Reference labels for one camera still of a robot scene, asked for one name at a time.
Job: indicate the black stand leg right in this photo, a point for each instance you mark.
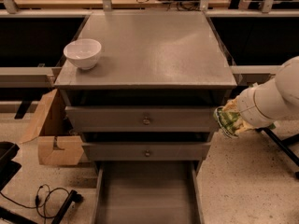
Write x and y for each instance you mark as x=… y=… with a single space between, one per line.
x=283 y=144

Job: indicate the white ceramic bowl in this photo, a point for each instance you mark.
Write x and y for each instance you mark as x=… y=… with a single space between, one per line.
x=83 y=53

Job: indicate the cardboard box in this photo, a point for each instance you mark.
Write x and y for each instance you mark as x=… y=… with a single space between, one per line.
x=55 y=147

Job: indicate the grey drawer cabinet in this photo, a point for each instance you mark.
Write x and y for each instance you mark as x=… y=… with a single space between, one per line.
x=149 y=58

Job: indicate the grey top drawer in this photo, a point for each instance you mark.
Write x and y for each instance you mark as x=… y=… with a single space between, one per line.
x=88 y=119

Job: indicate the grey open bottom drawer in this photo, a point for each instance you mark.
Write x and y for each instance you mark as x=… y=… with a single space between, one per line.
x=147 y=192

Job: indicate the green jalapeno chip bag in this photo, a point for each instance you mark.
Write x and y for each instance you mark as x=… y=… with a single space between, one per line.
x=227 y=121

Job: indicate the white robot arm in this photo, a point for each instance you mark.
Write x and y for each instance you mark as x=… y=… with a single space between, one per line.
x=261 y=105

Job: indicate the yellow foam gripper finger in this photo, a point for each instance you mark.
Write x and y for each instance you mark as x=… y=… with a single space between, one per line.
x=231 y=106
x=241 y=126

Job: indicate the grey middle drawer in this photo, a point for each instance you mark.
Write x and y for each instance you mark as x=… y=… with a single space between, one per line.
x=146 y=151

